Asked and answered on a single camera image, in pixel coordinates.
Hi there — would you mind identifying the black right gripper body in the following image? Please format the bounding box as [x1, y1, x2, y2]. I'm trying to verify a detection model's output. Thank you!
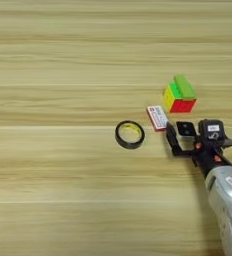
[172, 140, 231, 173]

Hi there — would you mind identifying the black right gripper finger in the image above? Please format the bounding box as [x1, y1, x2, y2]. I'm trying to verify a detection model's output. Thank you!
[222, 137, 232, 149]
[165, 121, 190, 158]

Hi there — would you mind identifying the small black and white block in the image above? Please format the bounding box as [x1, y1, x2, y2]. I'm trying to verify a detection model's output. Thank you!
[175, 120, 198, 140]

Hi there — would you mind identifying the pink and white small box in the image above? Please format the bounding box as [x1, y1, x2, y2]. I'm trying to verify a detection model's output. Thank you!
[146, 104, 170, 133]

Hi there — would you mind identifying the multicoloured puzzle cube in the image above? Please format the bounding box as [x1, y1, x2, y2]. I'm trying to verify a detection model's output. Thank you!
[162, 81, 198, 114]

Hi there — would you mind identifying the black tape ring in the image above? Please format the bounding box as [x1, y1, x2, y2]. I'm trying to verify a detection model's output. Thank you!
[114, 119, 146, 150]

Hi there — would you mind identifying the green rectangular block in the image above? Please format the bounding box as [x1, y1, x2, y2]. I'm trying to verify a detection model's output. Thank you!
[173, 73, 198, 101]

